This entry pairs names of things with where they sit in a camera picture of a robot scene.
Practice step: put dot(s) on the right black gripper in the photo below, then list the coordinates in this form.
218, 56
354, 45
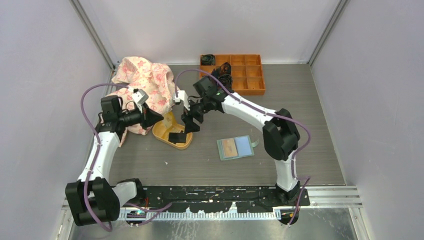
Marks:
191, 126

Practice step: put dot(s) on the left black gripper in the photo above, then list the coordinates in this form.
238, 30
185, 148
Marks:
147, 117

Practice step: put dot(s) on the yellow oval tray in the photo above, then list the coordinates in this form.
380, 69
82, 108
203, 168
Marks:
168, 125

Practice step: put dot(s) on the yellow credit card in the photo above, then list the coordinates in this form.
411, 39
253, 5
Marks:
229, 148

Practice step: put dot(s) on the light green card holder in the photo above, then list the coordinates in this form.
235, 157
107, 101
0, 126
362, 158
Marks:
245, 147

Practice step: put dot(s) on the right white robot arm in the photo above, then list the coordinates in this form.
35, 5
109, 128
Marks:
280, 134

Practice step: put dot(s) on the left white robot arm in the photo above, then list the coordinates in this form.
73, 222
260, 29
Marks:
91, 199

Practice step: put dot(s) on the pink patterned cloth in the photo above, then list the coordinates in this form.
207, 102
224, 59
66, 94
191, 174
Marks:
156, 79

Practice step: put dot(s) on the dark rolled sock bottom-middle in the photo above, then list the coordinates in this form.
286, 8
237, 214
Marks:
226, 80

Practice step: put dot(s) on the dark rolled sock middle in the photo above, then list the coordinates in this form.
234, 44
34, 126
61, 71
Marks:
222, 70

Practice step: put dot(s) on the dark rolled sock top-left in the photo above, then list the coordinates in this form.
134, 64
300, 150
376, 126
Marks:
207, 60

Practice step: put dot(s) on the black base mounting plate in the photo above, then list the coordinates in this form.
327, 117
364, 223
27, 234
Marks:
214, 199

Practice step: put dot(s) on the orange compartment organizer box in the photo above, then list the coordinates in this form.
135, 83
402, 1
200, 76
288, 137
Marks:
246, 72

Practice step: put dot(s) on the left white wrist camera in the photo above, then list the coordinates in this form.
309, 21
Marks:
139, 96

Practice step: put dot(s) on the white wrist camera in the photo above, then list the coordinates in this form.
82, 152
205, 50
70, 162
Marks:
181, 97
139, 96

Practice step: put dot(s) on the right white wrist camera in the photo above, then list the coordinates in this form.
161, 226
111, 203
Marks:
181, 97

